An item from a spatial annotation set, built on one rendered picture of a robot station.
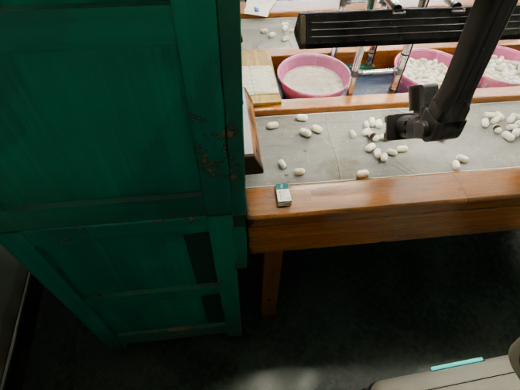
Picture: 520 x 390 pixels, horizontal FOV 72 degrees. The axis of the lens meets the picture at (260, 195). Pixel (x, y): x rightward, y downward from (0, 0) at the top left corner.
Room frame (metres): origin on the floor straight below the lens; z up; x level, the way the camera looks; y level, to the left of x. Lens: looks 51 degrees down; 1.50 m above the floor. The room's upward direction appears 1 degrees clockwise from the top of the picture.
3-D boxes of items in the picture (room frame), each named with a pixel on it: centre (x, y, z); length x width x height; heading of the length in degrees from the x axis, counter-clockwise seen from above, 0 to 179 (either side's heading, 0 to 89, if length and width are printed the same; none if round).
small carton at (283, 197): (0.59, -0.06, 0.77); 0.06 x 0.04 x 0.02; 7
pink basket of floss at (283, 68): (1.16, -0.19, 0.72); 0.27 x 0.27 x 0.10
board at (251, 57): (1.13, 0.03, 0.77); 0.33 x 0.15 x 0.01; 7
